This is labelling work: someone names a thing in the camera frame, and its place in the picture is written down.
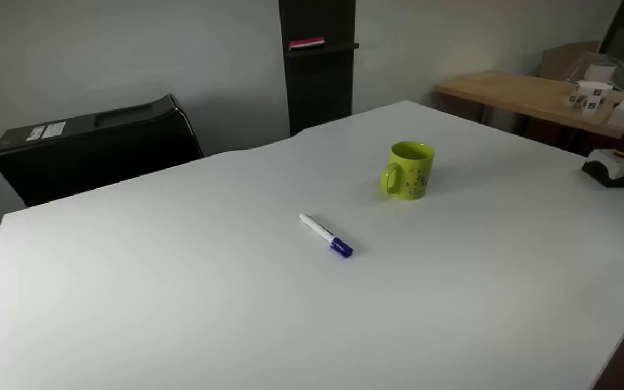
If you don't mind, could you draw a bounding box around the white marker with blue cap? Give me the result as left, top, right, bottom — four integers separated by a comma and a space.
297, 211, 355, 260

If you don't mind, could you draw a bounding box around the green ceramic mug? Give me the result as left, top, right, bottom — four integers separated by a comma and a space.
378, 140, 437, 203

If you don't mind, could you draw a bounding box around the black shelf cabinet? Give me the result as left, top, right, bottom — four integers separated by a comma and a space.
276, 0, 362, 138

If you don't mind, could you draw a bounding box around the pink item on shelf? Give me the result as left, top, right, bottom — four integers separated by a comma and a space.
285, 37, 326, 52

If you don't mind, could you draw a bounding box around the black computer case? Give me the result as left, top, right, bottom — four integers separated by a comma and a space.
0, 94, 206, 208

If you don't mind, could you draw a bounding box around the wooden side table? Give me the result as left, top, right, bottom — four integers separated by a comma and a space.
430, 70, 624, 152

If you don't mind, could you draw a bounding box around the brown cardboard box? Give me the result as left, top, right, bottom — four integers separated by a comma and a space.
537, 39, 601, 82

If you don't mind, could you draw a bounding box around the white and black desk device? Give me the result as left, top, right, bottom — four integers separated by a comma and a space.
580, 132, 624, 192

